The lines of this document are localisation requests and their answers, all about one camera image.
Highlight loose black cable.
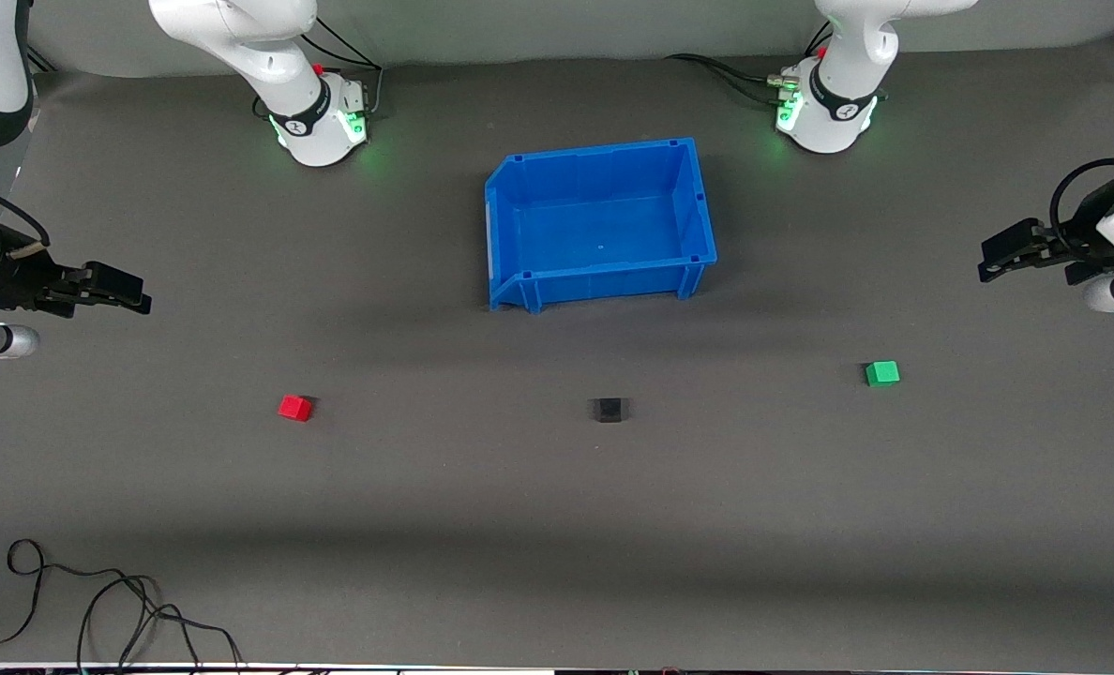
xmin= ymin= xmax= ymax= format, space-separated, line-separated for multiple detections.
xmin=76 ymin=574 xmax=245 ymax=675
xmin=0 ymin=539 xmax=159 ymax=664

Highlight dark grey table mat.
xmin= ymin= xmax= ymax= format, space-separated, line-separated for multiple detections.
xmin=0 ymin=36 xmax=1114 ymax=672

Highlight black right arm base cables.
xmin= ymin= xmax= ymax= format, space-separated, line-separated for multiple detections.
xmin=252 ymin=14 xmax=386 ymax=123

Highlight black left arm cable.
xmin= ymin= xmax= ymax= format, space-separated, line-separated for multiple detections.
xmin=1048 ymin=157 xmax=1114 ymax=261

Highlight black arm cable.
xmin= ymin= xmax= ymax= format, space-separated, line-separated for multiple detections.
xmin=1048 ymin=157 xmax=1114 ymax=261
xmin=0 ymin=173 xmax=53 ymax=261

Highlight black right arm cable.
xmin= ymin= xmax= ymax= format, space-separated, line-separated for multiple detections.
xmin=0 ymin=173 xmax=53 ymax=261

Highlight blue plastic storage bin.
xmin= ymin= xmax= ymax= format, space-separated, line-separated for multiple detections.
xmin=484 ymin=137 xmax=718 ymax=314

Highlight black left arm base cables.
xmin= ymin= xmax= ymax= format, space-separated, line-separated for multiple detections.
xmin=665 ymin=21 xmax=835 ymax=106

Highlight black arm base cables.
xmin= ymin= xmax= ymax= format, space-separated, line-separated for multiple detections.
xmin=665 ymin=21 xmax=835 ymax=106
xmin=252 ymin=14 xmax=386 ymax=123

